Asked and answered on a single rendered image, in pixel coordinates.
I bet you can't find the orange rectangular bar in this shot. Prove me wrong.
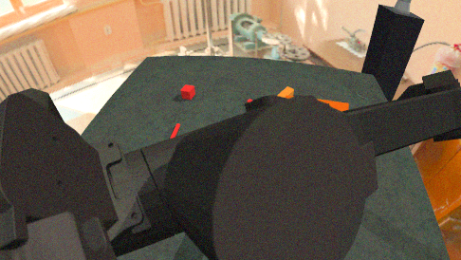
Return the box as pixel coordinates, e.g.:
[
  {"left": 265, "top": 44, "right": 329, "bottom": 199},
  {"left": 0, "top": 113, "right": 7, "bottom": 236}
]
[{"left": 277, "top": 87, "right": 294, "bottom": 97}]

